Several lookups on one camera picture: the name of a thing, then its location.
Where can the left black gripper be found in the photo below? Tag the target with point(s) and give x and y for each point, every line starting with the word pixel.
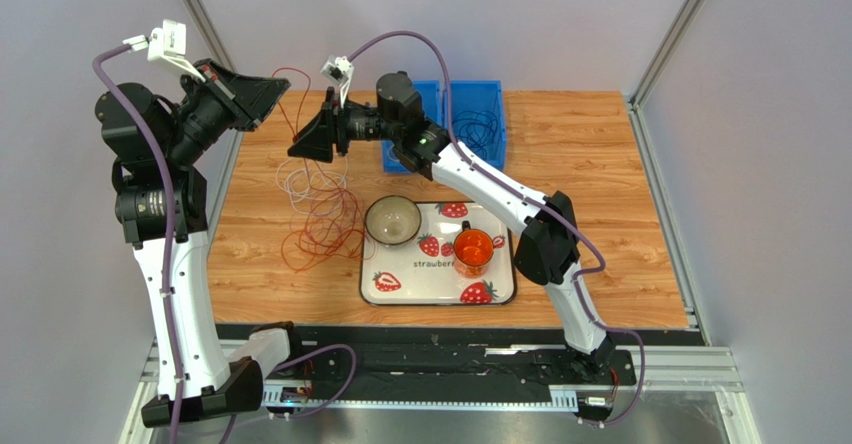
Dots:
pixel 246 101

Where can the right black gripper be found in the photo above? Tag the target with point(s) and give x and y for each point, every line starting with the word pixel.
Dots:
pixel 338 127

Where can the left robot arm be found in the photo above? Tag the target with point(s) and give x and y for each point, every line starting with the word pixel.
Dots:
pixel 161 205

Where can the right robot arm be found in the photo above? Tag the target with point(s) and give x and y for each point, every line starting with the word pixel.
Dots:
pixel 548 251

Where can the beige ceramic bowl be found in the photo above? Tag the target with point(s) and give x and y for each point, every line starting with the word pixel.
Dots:
pixel 393 220

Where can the right blue plastic bin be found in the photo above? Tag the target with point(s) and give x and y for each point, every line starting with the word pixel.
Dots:
pixel 478 118

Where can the strawberry print tray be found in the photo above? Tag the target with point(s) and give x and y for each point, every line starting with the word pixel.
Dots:
pixel 421 270

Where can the orange transparent mug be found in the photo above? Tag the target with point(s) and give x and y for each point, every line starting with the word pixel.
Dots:
pixel 473 251

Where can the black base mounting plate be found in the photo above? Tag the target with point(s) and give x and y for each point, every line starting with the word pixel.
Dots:
pixel 451 365

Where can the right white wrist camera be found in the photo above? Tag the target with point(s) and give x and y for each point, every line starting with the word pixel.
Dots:
pixel 339 70

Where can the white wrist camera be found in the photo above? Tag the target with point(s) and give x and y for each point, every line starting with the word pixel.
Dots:
pixel 166 47
pixel 339 70

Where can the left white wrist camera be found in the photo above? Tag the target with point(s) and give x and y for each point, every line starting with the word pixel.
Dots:
pixel 166 47

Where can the aluminium frame rail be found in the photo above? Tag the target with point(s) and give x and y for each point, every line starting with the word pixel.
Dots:
pixel 688 395

